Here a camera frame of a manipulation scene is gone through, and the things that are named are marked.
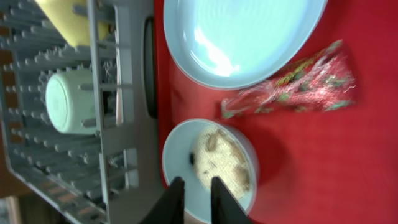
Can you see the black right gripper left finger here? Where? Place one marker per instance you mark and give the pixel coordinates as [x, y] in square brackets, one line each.
[169, 209]

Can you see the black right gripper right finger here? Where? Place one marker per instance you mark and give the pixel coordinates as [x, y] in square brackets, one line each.
[225, 209]

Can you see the blue bowl with rice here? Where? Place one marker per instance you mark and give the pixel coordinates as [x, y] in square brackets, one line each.
[198, 150]

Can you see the light green bowl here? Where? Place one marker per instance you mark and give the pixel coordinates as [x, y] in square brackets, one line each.
[67, 105]

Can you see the yellow plastic cup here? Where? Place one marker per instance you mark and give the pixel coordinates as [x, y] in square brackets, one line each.
[72, 27]

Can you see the grey dishwasher rack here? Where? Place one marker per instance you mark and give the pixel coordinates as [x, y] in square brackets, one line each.
[111, 176]

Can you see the red plastic tray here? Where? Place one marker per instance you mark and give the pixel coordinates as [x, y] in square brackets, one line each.
[337, 166]

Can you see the red snack wrapper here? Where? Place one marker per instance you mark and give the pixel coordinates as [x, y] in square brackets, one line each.
[323, 81]

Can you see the light blue plate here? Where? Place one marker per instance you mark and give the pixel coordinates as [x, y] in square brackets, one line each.
[233, 44]

